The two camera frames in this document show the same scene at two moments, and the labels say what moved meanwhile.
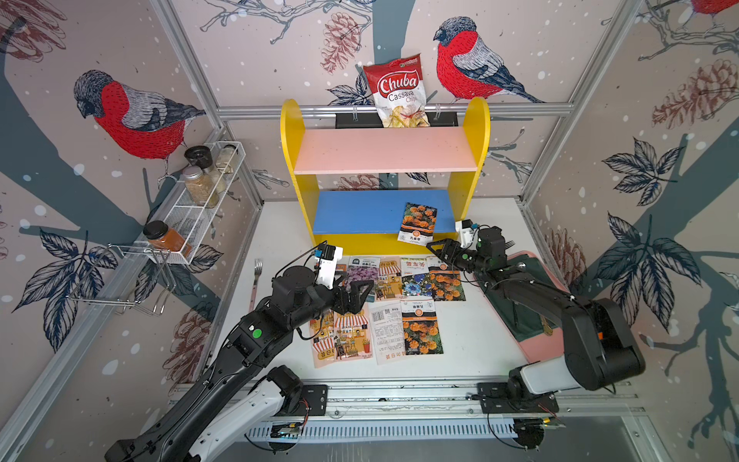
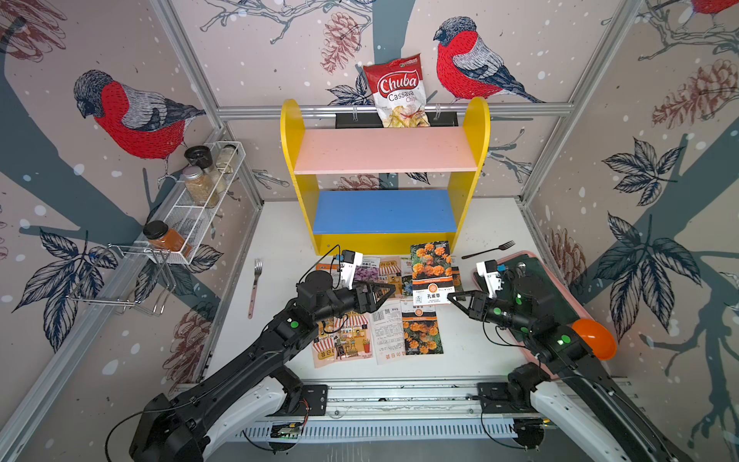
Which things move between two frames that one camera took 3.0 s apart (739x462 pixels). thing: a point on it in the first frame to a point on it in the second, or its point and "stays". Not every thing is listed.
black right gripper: (447, 246) to (478, 304)
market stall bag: (352, 334) stays
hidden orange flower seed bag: (420, 327) stays
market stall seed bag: (389, 278) stays
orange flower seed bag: (418, 224) to (432, 276)
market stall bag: (323, 339) stays
